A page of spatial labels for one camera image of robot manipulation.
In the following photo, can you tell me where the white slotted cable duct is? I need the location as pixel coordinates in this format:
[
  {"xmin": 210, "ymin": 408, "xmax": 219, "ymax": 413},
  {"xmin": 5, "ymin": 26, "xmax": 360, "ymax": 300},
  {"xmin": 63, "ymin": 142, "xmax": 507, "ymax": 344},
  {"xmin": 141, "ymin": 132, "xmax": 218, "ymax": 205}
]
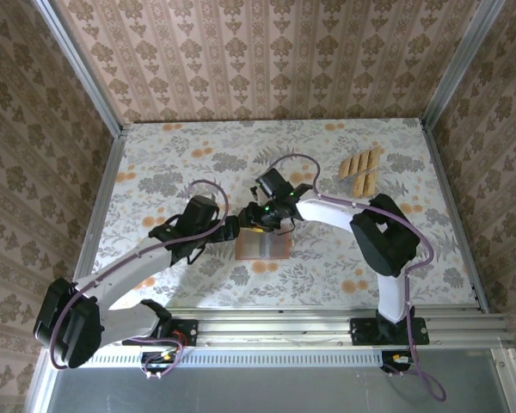
[{"xmin": 85, "ymin": 347, "xmax": 416, "ymax": 368}]

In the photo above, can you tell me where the grey metal sheet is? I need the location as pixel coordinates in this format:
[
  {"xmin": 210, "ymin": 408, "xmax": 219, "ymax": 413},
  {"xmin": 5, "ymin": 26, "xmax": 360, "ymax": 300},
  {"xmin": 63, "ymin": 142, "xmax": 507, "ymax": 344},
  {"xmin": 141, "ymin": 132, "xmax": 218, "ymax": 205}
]
[{"xmin": 46, "ymin": 365, "xmax": 511, "ymax": 413}]

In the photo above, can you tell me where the aluminium frame post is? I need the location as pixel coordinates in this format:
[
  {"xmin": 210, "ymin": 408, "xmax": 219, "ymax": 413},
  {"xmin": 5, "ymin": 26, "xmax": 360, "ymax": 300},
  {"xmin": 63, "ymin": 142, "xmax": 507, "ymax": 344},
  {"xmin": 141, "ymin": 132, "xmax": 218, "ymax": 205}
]
[
  {"xmin": 420, "ymin": 0, "xmax": 512, "ymax": 133},
  {"xmin": 33, "ymin": 0, "xmax": 126, "ymax": 138}
]

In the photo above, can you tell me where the black connector block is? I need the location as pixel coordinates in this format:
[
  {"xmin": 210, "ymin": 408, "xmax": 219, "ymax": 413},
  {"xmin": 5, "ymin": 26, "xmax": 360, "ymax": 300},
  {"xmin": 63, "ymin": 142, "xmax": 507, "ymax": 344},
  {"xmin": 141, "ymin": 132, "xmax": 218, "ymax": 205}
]
[
  {"xmin": 380, "ymin": 350, "xmax": 415, "ymax": 374},
  {"xmin": 139, "ymin": 350, "xmax": 178, "ymax": 374}
]

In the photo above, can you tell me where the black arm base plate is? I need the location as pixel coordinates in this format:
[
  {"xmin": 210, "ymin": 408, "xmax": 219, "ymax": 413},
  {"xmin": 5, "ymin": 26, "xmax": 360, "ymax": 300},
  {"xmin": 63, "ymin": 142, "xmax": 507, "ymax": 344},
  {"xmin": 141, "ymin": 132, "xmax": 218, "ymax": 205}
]
[
  {"xmin": 122, "ymin": 319, "xmax": 199, "ymax": 347},
  {"xmin": 350, "ymin": 317, "xmax": 430, "ymax": 347}
]

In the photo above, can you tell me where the short aluminium frame bar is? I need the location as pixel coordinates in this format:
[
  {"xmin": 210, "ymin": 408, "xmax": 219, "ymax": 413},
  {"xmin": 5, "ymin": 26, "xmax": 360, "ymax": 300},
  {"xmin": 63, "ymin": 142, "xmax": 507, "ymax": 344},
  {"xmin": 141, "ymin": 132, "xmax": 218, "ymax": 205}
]
[
  {"xmin": 491, "ymin": 347, "xmax": 516, "ymax": 413},
  {"xmin": 23, "ymin": 365, "xmax": 61, "ymax": 413}
]

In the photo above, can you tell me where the long aluminium mounting rail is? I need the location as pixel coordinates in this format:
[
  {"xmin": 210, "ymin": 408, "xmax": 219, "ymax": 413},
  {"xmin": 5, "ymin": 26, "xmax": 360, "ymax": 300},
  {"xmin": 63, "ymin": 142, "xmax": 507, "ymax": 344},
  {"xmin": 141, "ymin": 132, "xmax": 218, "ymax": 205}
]
[{"xmin": 42, "ymin": 312, "xmax": 516, "ymax": 350}]

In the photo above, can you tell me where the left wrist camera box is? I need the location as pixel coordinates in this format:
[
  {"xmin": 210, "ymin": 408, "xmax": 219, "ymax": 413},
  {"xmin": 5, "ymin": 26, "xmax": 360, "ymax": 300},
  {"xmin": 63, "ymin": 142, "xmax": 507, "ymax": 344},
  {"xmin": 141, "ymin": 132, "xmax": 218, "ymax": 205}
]
[{"xmin": 183, "ymin": 194, "xmax": 220, "ymax": 227}]

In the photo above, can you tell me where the aluminium table side rail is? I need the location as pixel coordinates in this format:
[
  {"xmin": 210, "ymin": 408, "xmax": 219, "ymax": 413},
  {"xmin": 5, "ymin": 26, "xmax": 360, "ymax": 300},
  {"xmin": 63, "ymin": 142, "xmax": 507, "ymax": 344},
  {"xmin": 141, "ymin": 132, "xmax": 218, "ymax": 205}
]
[
  {"xmin": 63, "ymin": 124, "xmax": 129, "ymax": 317},
  {"xmin": 420, "ymin": 119, "xmax": 490, "ymax": 314}
]

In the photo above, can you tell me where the pink leather card holder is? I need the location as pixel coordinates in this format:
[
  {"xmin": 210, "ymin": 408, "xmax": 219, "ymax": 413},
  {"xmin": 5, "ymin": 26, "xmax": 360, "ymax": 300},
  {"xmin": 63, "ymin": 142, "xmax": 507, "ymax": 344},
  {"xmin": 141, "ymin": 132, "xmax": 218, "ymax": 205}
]
[{"xmin": 234, "ymin": 226, "xmax": 294, "ymax": 262}]

